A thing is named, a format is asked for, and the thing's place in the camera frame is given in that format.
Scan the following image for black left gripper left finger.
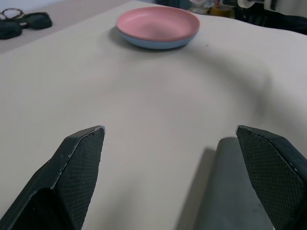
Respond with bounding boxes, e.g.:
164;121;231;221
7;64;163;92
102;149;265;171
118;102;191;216
0;125;106;230

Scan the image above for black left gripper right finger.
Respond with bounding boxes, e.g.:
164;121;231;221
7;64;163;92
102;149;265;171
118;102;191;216
236;124;307;230

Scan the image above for pink plate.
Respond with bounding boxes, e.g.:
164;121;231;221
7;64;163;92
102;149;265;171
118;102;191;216
116;6;201;42

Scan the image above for black chair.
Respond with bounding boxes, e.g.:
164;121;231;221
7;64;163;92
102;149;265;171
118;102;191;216
234;8;307;36

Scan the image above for blue plate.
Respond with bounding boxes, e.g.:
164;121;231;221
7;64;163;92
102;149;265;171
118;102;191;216
117;28;199;50

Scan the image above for black sunglasses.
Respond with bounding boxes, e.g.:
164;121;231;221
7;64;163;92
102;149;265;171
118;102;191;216
0;12;53;40

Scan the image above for thin black-rimmed glasses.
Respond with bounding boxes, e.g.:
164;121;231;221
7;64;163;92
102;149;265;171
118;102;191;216
0;8;24;21

